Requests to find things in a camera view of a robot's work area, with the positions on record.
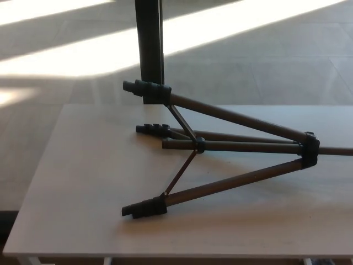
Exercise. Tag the brown and black camera tripod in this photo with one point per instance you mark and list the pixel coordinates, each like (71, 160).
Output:
(310, 151)

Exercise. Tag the black upright post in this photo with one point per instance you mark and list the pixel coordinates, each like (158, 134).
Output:
(149, 41)

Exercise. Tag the white metal table frame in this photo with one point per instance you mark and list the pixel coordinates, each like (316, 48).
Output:
(32, 261)

